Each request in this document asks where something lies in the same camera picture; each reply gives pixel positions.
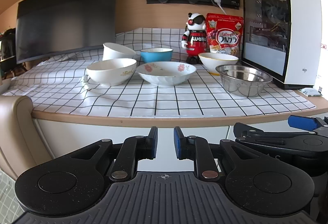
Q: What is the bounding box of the white bowl with pink flowers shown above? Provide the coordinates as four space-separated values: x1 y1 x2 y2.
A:
136 61 197 86

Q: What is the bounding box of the beige chair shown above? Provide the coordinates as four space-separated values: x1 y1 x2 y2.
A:
0 95 52 180

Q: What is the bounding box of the white glass pc case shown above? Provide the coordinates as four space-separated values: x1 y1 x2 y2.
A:
241 0 322 89

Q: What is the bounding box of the white checkered tablecloth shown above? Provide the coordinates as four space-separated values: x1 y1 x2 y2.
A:
5 28 315 118

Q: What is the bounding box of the red white robot figurine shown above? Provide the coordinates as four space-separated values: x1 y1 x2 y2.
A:
181 13 207 65

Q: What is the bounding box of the stainless steel bowl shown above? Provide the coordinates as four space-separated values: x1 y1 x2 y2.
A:
216 65 272 97

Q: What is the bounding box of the blue ceramic bowl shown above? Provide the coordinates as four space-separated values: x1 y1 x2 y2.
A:
140 48 173 63

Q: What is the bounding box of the white power plug and cable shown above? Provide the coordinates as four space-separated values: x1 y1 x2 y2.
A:
213 0 228 16

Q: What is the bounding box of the white bowl with gold pattern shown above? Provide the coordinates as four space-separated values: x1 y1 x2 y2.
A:
86 58 137 86

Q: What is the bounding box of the black curved monitor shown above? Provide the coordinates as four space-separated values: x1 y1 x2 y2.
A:
16 0 116 63

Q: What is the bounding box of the red cereal bag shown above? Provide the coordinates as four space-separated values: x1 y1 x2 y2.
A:
206 13 244 58

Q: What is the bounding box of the tall white ceramic bowl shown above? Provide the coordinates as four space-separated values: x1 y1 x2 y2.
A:
102 43 136 61

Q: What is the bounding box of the white bowl with yellow rim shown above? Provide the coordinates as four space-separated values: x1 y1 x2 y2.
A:
198 53 238 75

